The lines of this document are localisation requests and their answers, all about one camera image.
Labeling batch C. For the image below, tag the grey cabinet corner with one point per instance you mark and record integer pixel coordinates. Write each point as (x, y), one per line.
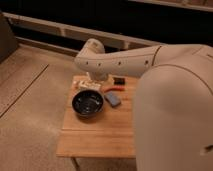
(8, 41)

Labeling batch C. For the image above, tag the wooden table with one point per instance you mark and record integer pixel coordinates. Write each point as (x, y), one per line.
(109, 134)

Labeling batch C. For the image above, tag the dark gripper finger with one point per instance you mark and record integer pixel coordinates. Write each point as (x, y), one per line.
(119, 81)

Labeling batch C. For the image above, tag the white snack packet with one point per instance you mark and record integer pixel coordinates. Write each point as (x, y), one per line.
(83, 85)

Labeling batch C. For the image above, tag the black ceramic bowl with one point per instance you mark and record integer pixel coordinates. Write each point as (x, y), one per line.
(87, 103)

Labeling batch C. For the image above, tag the blue sponge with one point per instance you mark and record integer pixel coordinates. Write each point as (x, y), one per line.
(112, 99)

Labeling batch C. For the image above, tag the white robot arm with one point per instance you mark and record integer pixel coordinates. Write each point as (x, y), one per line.
(173, 101)

